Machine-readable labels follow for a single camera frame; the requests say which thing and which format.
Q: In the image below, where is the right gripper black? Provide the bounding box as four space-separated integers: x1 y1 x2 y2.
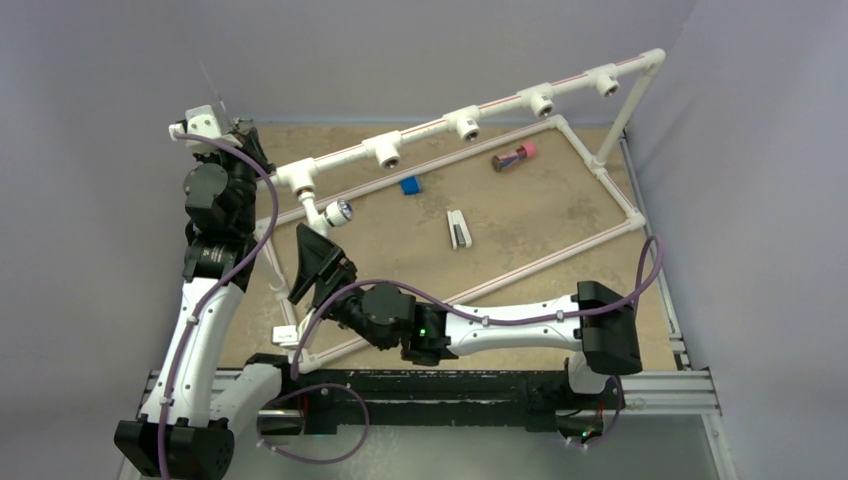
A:
289 224 392 351

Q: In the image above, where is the white plastic water faucet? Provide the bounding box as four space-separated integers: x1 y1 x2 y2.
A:
296 188 354 236

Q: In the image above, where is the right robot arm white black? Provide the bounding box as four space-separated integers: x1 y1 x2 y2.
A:
289 224 655 407

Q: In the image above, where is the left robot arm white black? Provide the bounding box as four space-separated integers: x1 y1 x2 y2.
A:
114 120 298 479

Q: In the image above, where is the blue rectangular block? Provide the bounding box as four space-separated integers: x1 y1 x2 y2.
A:
399 176 422 196

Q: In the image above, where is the white stapler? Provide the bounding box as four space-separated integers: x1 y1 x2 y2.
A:
446 210 473 250

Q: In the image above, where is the colourful tube with pink cap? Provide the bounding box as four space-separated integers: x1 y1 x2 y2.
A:
490 142 537 173

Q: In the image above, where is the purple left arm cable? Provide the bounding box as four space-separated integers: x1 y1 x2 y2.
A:
156 132 280 480

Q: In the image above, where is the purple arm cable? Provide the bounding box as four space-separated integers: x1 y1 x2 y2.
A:
290 235 665 382
156 132 280 480

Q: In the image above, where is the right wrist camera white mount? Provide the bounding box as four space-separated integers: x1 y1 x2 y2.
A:
271 315 310 350

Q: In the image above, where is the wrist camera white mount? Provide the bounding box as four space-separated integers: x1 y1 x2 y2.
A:
271 315 310 350
168 105 243 147

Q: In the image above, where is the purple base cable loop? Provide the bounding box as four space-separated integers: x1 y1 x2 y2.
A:
254 386 370 466

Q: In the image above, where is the white PVC pipe frame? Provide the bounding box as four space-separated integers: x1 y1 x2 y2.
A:
254 47 667 374

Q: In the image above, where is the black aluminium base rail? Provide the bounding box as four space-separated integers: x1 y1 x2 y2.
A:
142 367 720 439

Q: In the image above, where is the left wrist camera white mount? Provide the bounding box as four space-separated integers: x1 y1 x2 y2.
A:
168 105 243 147

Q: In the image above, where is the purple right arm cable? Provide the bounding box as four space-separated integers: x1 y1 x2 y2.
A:
290 235 665 382

